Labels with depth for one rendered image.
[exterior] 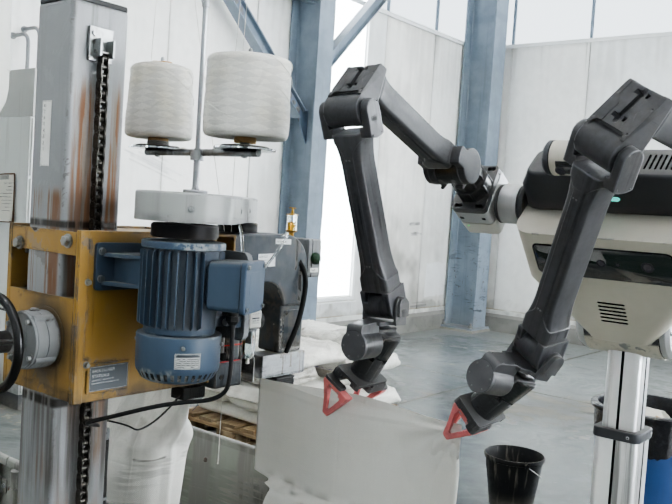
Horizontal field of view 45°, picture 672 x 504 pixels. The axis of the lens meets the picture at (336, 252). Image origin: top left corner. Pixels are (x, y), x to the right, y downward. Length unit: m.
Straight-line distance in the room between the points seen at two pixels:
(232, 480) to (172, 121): 1.10
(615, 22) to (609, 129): 8.99
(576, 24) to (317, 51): 3.83
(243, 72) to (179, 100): 0.25
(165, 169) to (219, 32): 1.32
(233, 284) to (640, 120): 0.69
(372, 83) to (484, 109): 8.94
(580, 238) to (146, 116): 0.90
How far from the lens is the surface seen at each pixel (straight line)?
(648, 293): 1.79
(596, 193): 1.25
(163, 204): 1.39
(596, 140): 1.23
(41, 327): 1.53
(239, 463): 2.35
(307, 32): 7.93
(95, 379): 1.55
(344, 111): 1.45
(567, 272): 1.32
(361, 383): 1.59
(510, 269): 10.37
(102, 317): 1.55
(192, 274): 1.42
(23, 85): 5.58
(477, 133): 10.40
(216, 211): 1.40
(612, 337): 1.92
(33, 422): 1.66
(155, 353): 1.43
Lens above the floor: 1.40
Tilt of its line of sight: 3 degrees down
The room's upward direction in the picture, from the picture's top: 4 degrees clockwise
